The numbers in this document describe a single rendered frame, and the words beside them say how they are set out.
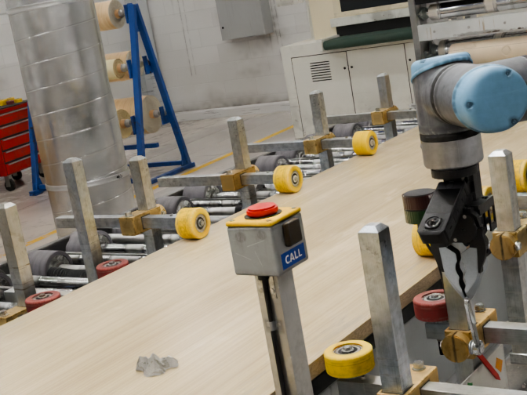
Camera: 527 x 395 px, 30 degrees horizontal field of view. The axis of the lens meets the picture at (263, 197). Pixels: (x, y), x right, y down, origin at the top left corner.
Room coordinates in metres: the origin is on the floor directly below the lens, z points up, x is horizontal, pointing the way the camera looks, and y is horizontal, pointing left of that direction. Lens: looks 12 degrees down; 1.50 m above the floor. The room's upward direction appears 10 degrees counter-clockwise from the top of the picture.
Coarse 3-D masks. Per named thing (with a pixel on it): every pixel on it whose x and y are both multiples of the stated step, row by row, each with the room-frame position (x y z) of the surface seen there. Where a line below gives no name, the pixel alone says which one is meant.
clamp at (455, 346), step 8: (488, 312) 1.65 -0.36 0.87; (480, 320) 1.62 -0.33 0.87; (488, 320) 1.63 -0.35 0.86; (496, 320) 1.66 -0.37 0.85; (448, 328) 1.60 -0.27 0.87; (480, 328) 1.60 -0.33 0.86; (448, 336) 1.58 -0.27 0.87; (456, 336) 1.57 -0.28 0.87; (464, 336) 1.57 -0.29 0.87; (480, 336) 1.60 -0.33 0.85; (440, 344) 1.59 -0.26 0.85; (448, 344) 1.58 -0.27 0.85; (456, 344) 1.57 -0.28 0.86; (464, 344) 1.56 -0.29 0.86; (488, 344) 1.62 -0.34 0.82; (448, 352) 1.58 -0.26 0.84; (456, 352) 1.57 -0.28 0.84; (464, 352) 1.56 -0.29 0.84; (456, 360) 1.57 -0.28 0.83; (464, 360) 1.56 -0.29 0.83
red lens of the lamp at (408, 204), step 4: (404, 196) 1.63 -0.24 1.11; (424, 196) 1.60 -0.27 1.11; (428, 196) 1.61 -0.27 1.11; (404, 200) 1.63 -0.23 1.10; (408, 200) 1.62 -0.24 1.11; (412, 200) 1.61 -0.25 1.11; (416, 200) 1.61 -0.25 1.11; (420, 200) 1.60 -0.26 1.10; (424, 200) 1.60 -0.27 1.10; (428, 200) 1.61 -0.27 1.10; (404, 204) 1.63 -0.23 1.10; (408, 204) 1.62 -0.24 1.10; (412, 204) 1.61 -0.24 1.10; (416, 204) 1.61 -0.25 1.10; (420, 204) 1.60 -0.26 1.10; (424, 204) 1.60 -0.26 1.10; (428, 204) 1.61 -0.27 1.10; (408, 208) 1.62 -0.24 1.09; (412, 208) 1.61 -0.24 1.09; (416, 208) 1.61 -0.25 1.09; (420, 208) 1.60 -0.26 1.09; (424, 208) 1.60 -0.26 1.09
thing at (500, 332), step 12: (432, 324) 1.67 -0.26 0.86; (444, 324) 1.65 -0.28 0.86; (492, 324) 1.61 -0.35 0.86; (504, 324) 1.60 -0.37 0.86; (516, 324) 1.59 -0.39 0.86; (432, 336) 1.67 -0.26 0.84; (444, 336) 1.65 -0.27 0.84; (492, 336) 1.60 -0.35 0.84; (504, 336) 1.59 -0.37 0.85; (516, 336) 1.58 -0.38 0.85
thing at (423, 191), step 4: (424, 188) 1.65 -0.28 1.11; (428, 188) 1.65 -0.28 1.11; (408, 192) 1.65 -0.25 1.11; (412, 192) 1.64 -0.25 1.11; (416, 192) 1.64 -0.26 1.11; (420, 192) 1.63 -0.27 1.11; (424, 192) 1.63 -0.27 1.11; (428, 192) 1.62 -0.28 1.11; (432, 192) 1.62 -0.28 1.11; (408, 196) 1.62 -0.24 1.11; (412, 196) 1.61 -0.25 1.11; (416, 196) 1.61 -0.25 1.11; (420, 196) 1.61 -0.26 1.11; (412, 224) 1.63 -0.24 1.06; (416, 224) 1.61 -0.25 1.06; (428, 244) 1.63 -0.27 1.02; (428, 248) 1.63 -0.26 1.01; (440, 272) 1.62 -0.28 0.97; (444, 292) 1.62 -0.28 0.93
